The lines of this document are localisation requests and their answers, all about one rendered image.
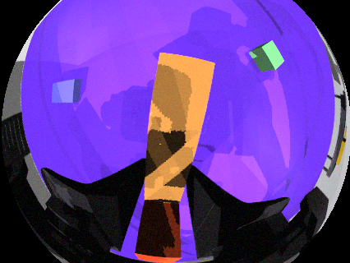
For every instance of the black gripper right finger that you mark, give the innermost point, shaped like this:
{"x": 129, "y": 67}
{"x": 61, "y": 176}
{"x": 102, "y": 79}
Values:
{"x": 217, "y": 216}

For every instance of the orange bar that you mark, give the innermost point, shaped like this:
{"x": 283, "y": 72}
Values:
{"x": 181, "y": 88}

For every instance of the green cube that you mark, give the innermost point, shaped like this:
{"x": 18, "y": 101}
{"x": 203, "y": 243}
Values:
{"x": 267, "y": 56}

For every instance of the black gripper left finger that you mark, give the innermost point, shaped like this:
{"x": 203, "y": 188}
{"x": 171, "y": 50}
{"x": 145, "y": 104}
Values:
{"x": 109, "y": 202}

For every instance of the blue rectangular block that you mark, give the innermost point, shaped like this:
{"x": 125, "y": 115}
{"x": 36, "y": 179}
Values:
{"x": 66, "y": 91}

